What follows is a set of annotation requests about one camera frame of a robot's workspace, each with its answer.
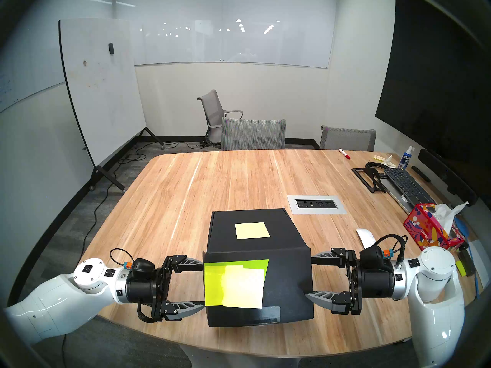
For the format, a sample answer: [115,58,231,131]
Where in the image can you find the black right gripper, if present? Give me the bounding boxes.
[305,248,396,315]

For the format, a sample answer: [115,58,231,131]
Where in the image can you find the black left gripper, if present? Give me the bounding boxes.
[126,255,206,321]

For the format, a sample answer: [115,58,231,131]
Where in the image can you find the black cardboard box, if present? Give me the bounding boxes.
[203,208,314,328]

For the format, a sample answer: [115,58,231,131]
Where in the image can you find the white computer mouse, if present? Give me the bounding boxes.
[356,228,376,250]

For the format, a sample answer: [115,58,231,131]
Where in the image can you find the red floral tissue box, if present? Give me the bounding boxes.
[403,203,465,256]

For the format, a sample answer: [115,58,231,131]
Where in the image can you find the neon yellow sticky note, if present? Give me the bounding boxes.
[204,259,269,309]

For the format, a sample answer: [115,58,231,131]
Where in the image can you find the silver table power outlet panel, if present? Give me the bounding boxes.
[288,195,347,215]

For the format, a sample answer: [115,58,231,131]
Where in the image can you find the pale square sticky note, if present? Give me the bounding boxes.
[235,222,270,240]

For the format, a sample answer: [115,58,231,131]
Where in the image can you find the silver keyboard tray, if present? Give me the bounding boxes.
[380,177,436,214]

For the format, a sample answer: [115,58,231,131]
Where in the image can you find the black folding laptop stand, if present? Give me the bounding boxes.
[351,166,388,194]

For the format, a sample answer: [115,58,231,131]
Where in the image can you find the black keyboard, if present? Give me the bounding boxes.
[384,167,436,205]

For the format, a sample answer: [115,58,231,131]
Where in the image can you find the white tissue sheet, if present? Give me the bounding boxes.
[433,201,470,233]

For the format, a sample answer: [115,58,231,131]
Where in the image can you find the black felt board eraser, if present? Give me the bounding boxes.
[460,248,477,276]

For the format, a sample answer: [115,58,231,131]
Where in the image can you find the blue plastic swatter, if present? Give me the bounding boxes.
[456,217,481,299]

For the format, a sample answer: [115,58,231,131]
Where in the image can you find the whiteboard cleaner spray bottle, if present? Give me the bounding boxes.
[398,146,415,169]

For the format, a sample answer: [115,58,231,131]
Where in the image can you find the grey mesh office chair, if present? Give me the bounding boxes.
[319,125,377,151]
[221,117,287,151]

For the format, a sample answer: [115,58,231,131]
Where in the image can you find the white paper sheet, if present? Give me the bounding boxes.
[470,241,491,287]

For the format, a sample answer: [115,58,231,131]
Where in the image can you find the black video conference bar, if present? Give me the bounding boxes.
[417,149,478,207]

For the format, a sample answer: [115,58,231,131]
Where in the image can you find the grey office chair with armrests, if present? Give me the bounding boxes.
[197,89,244,145]

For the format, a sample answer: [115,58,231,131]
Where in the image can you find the mobile whiteboard on stand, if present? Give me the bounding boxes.
[58,18,165,191]

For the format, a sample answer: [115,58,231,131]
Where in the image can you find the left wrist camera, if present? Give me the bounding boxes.
[123,258,156,279]

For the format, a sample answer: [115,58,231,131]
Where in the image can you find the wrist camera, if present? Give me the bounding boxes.
[359,245,394,270]
[123,258,156,279]

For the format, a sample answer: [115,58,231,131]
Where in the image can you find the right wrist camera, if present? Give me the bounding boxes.
[359,245,394,270]

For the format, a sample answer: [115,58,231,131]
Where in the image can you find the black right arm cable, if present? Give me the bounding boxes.
[374,234,408,263]

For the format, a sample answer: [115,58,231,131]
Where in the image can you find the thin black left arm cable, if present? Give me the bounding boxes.
[110,248,133,266]

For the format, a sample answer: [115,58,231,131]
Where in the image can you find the black floor cable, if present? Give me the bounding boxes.
[79,140,208,256]

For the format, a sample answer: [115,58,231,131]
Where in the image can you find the large black wall screen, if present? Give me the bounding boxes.
[375,0,491,180]

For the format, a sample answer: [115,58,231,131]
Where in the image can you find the large wall glass whiteboard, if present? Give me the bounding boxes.
[115,0,338,69]

